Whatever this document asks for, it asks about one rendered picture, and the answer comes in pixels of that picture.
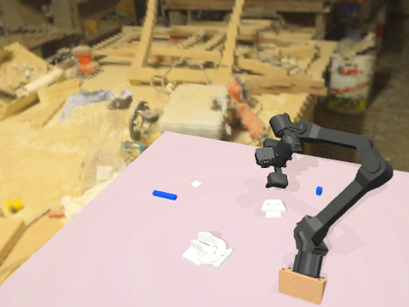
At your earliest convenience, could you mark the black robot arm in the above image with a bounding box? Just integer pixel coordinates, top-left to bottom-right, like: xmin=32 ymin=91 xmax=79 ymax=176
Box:
xmin=255 ymin=113 xmax=394 ymax=279

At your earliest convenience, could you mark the blue rectangular bar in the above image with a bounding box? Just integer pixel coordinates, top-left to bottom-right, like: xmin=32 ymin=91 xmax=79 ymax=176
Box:
xmin=153 ymin=190 xmax=177 ymax=200

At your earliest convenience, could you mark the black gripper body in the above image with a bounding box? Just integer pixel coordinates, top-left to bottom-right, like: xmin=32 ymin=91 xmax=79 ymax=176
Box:
xmin=262 ymin=138 xmax=292 ymax=188

